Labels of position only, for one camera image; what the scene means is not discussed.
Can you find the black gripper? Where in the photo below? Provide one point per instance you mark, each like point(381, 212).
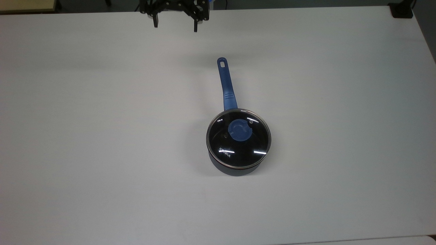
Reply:
point(173, 4)

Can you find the glass lid with blue knob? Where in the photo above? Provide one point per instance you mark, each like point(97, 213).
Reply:
point(238, 139)

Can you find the yellow wooden board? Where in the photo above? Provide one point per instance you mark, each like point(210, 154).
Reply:
point(27, 4)

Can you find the black table clamp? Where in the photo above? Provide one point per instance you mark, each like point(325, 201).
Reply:
point(401, 9)

